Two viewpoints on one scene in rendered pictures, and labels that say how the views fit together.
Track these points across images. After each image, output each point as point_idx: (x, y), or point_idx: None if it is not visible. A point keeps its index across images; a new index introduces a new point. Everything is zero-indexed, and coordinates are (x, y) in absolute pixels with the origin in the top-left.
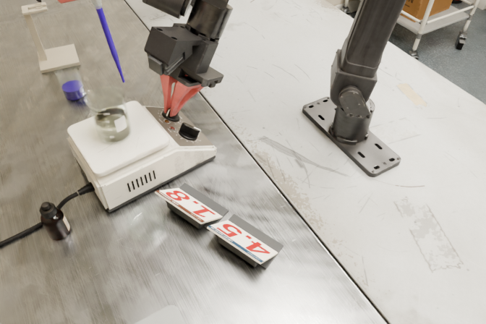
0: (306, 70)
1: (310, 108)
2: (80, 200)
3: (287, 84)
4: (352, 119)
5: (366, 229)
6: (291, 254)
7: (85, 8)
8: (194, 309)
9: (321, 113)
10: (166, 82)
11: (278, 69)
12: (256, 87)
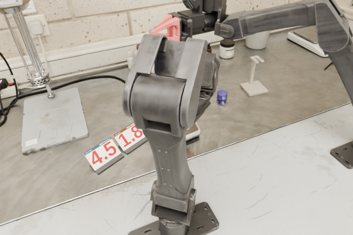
0: (262, 219)
1: (203, 206)
2: None
3: (239, 199)
4: None
5: (91, 218)
6: (92, 177)
7: (317, 91)
8: (84, 141)
9: (196, 213)
10: None
11: (261, 196)
12: (234, 177)
